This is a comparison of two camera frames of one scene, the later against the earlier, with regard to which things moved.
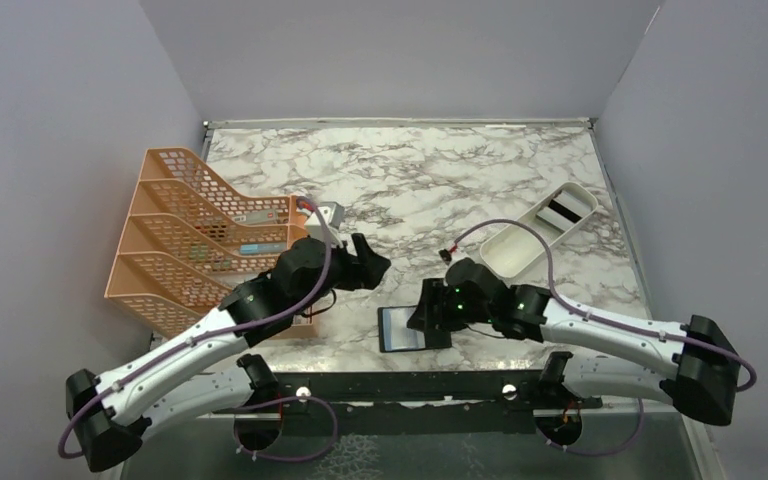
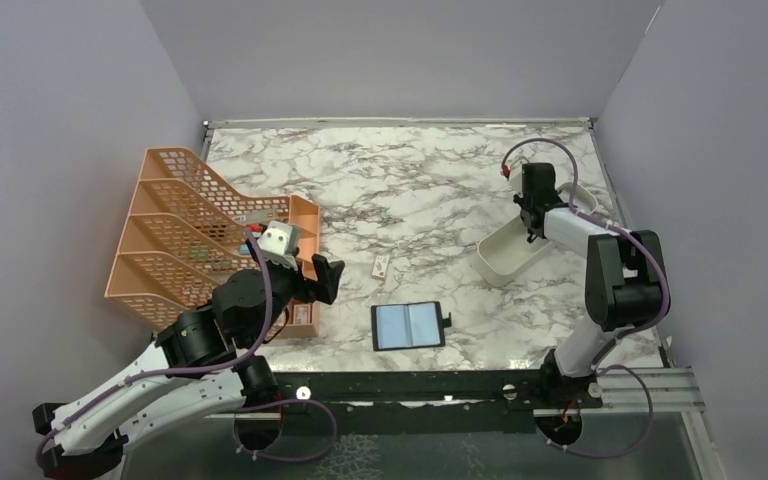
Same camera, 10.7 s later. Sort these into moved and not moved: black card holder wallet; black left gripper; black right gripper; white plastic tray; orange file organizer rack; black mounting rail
Moved: black right gripper; black left gripper
Not moved: orange file organizer rack; black mounting rail; black card holder wallet; white plastic tray
